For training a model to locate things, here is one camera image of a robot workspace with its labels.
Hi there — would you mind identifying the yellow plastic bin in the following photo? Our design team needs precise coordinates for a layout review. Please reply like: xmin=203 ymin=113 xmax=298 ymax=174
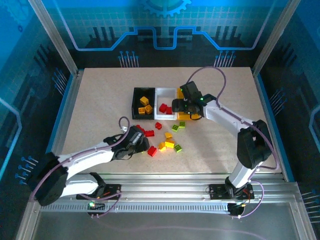
xmin=176 ymin=87 xmax=202 ymax=121

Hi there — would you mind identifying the white plastic bin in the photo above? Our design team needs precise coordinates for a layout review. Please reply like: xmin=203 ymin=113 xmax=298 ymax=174
xmin=153 ymin=86 xmax=179 ymax=121

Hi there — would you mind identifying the black plastic bin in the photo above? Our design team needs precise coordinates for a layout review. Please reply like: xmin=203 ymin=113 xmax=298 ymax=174
xmin=131 ymin=87 xmax=157 ymax=120

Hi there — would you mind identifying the aluminium front beam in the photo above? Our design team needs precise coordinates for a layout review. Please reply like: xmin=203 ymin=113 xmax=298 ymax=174
xmin=82 ymin=172 xmax=300 ymax=203

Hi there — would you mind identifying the small controller board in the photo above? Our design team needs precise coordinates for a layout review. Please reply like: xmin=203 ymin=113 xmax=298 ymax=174
xmin=87 ymin=201 xmax=106 ymax=211
xmin=227 ymin=202 xmax=247 ymax=217

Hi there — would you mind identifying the blue table side strip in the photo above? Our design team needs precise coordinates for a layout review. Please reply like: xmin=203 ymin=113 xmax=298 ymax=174
xmin=45 ymin=73 xmax=76 ymax=154
xmin=253 ymin=72 xmax=295 ymax=183

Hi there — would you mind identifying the metal front panel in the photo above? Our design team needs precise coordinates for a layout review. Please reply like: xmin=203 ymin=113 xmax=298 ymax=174
xmin=14 ymin=209 xmax=316 ymax=240

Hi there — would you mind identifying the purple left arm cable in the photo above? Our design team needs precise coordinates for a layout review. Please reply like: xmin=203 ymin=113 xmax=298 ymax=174
xmin=29 ymin=116 xmax=131 ymax=202

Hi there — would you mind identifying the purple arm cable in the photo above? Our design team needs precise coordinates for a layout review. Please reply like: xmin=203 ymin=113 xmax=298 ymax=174
xmin=29 ymin=116 xmax=131 ymax=202
xmin=187 ymin=66 xmax=280 ymax=171

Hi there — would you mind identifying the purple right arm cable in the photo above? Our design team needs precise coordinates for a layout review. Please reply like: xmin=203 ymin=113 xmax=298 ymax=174
xmin=187 ymin=66 xmax=280 ymax=171

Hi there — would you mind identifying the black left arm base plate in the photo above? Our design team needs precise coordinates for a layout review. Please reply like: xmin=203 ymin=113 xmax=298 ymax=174
xmin=75 ymin=183 xmax=123 ymax=201

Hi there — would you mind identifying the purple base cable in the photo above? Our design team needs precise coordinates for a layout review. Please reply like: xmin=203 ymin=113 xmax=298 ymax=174
xmin=231 ymin=180 xmax=265 ymax=220
xmin=91 ymin=192 xmax=124 ymax=219

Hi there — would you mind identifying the slotted cable duct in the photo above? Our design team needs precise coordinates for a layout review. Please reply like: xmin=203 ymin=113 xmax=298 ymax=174
xmin=46 ymin=202 xmax=235 ymax=214

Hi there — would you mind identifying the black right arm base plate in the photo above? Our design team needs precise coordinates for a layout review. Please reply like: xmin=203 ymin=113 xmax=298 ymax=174
xmin=208 ymin=183 xmax=255 ymax=201

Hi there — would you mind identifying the aluminium frame post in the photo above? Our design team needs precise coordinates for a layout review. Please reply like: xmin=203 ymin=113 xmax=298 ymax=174
xmin=252 ymin=0 xmax=298 ymax=71
xmin=27 ymin=0 xmax=79 ymax=76

